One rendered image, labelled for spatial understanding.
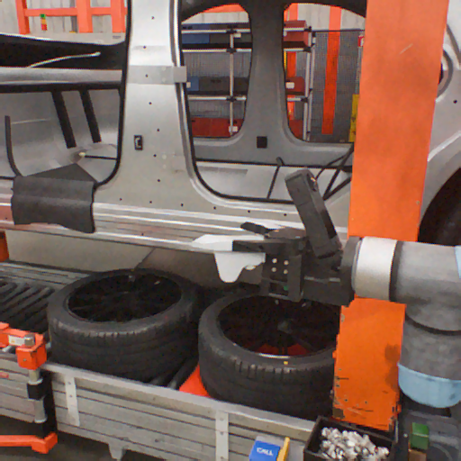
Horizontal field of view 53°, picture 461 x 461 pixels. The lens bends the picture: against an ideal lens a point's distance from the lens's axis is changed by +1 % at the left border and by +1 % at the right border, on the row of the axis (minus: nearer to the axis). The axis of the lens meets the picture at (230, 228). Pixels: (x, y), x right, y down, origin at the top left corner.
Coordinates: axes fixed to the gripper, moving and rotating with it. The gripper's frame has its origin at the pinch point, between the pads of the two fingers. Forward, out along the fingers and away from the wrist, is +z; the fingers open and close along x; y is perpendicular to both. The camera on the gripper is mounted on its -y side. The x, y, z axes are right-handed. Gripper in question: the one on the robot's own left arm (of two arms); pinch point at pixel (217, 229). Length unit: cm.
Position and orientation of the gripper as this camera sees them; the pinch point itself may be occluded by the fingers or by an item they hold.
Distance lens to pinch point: 66.3
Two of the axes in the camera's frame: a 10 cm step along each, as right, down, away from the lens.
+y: -0.4, 9.8, 1.9
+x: 4.5, -1.5, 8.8
